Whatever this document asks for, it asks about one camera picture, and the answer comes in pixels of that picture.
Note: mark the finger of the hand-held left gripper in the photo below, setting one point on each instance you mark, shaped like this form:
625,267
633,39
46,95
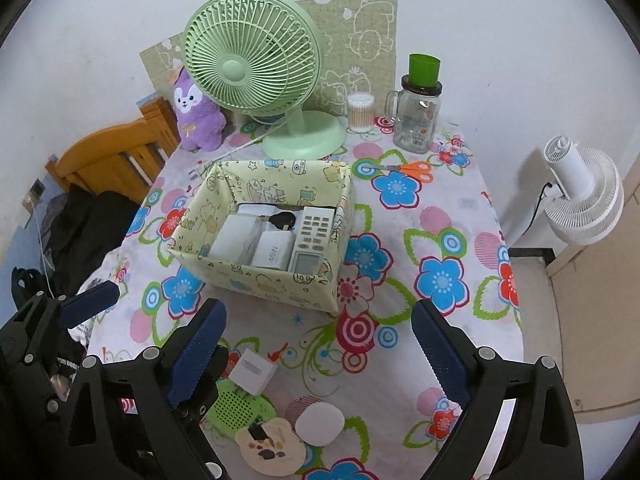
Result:
92,300
205,407

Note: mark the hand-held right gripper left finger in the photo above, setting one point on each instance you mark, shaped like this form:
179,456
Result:
200,350

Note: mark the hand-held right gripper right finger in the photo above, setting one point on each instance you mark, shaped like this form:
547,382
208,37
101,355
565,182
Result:
440,355

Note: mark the green perforated case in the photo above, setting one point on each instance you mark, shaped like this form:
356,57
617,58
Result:
235,407

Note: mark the small white cube charger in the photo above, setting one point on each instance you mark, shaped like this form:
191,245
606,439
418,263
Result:
255,372

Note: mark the beige bear shaped card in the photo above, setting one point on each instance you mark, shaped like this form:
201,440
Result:
272,455

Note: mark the pale green patterned storage box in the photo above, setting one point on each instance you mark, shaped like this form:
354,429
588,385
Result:
270,287

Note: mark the round white night light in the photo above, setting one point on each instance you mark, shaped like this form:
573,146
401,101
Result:
320,425

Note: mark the white printed charger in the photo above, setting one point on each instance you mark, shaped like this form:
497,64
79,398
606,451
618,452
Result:
272,250

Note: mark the white remote control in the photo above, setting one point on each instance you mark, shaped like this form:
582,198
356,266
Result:
312,232

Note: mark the printed white cloth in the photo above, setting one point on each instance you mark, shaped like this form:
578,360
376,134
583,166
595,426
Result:
80,332

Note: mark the dark clothes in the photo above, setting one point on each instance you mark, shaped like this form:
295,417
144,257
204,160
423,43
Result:
85,235

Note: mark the black bag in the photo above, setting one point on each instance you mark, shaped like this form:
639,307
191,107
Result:
25,285

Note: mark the floral tablecloth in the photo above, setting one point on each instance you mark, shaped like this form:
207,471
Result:
310,330

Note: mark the orange scissors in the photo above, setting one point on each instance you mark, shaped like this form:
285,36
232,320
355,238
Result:
417,170

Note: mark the purple plush toy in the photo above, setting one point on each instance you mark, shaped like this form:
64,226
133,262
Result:
197,125

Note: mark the white floor fan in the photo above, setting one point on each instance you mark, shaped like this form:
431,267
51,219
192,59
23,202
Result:
585,185

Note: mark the glass mug jar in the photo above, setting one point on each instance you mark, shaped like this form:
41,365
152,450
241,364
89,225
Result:
415,130

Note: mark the cotton swab jar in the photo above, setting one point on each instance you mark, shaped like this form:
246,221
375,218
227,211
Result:
360,117

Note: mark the green desk fan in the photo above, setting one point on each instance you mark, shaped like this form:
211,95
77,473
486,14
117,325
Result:
235,67

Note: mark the green plastic cup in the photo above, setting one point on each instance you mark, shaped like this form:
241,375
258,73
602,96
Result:
424,72

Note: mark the beige patterned board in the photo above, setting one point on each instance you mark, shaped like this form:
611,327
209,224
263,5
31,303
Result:
365,45

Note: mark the wall socket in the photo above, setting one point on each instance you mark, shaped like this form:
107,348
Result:
37,190

